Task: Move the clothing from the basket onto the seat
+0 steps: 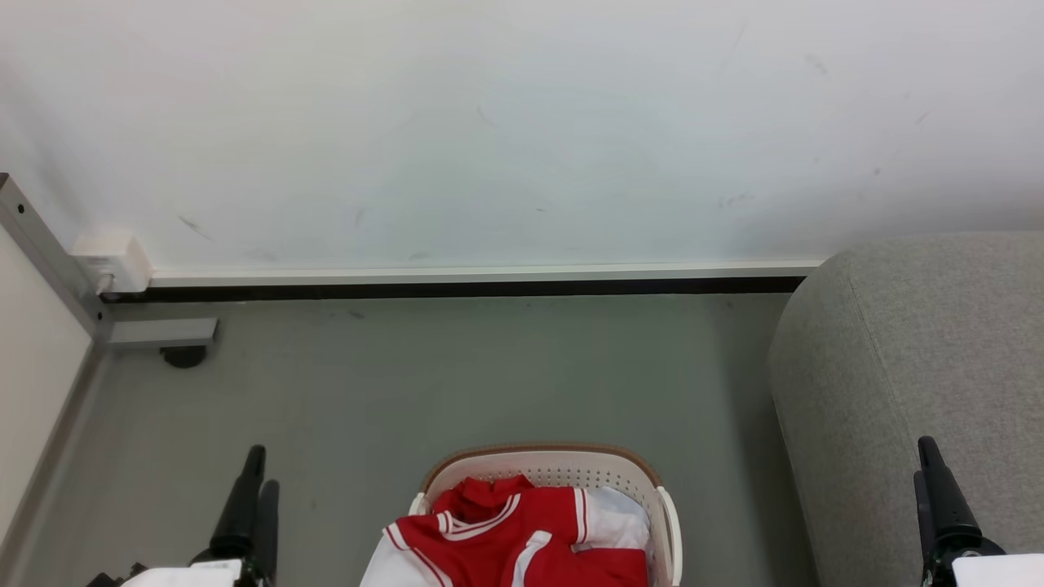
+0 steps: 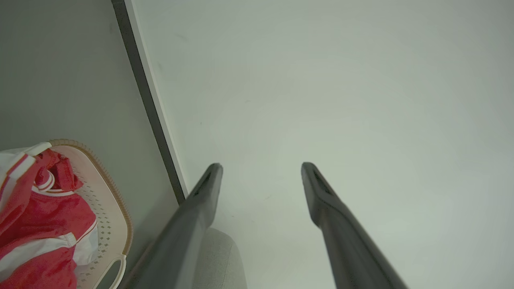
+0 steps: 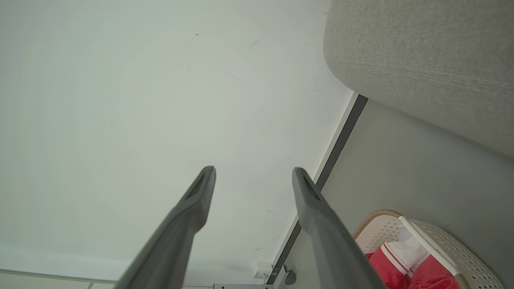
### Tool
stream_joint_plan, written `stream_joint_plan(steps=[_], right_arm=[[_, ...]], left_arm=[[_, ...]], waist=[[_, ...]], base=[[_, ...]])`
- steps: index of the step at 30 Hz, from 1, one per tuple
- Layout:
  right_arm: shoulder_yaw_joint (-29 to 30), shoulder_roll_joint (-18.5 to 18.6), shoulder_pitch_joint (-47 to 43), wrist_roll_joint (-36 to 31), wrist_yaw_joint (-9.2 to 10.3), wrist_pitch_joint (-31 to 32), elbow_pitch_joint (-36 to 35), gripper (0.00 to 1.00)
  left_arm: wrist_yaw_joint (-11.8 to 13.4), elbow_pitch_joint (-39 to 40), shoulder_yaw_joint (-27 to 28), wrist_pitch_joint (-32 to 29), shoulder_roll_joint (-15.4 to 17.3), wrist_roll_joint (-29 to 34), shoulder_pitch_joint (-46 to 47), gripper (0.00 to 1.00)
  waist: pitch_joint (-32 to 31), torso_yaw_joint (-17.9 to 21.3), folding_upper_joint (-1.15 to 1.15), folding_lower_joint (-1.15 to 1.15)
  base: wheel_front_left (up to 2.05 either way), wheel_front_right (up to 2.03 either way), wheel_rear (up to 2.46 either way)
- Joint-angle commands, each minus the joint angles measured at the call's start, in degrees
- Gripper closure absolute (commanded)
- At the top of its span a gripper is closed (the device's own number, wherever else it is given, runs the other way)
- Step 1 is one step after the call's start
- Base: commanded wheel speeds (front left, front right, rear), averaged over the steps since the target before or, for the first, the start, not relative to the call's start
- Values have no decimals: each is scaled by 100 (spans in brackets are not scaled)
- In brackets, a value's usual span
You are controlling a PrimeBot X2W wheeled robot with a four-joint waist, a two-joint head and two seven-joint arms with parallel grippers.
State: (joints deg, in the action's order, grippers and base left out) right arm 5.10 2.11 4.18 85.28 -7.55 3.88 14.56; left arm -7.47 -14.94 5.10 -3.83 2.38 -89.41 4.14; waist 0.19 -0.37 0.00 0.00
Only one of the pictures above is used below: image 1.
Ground white wall junction box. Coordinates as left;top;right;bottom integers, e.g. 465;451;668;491
71;232;153;295

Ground grey metal foot bracket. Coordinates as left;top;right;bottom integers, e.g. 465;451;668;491
106;317;220;351

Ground grey fabric sofa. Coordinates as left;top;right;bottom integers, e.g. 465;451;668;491
767;232;1044;587

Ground black baseboard strip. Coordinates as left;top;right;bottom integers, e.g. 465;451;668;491
101;276;809;305

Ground white perforated laundry basket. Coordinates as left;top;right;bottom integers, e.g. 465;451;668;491
407;442;684;587

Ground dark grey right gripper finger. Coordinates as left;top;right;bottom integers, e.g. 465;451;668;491
918;435;983;549
913;470;938;564

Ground cream partition panel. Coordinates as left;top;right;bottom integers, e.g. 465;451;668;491
0;223;93;544

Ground white wall trim rail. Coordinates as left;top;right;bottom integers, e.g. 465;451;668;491
148;259;826;289

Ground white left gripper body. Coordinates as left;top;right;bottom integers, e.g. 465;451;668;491
121;546;265;587

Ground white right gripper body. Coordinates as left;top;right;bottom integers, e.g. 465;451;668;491
922;536;1044;587

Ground pale white folded cloth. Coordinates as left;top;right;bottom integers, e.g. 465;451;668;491
604;487;658;587

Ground grey partition base rail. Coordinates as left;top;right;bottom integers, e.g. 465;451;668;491
0;341;113;573

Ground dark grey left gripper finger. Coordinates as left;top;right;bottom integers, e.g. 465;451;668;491
210;444;268;560
252;479;281;585

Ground red and white shirt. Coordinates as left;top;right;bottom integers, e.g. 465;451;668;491
361;474;653;587

